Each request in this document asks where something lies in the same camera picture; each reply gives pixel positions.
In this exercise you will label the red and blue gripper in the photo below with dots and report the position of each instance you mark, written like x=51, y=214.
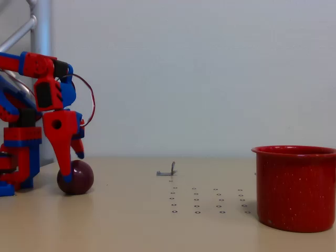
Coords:
x=60, y=130

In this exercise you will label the small grey metal bracket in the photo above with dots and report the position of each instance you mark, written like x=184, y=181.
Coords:
x=165, y=173

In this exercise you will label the dark purple plum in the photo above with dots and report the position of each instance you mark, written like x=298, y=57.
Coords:
x=81, y=178

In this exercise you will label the grey vertical metal post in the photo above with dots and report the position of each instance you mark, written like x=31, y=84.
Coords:
x=42, y=31

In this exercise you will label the red speckled enamel mug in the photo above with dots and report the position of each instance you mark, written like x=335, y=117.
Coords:
x=296, y=191

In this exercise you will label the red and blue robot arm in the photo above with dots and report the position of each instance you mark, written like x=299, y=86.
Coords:
x=23, y=147

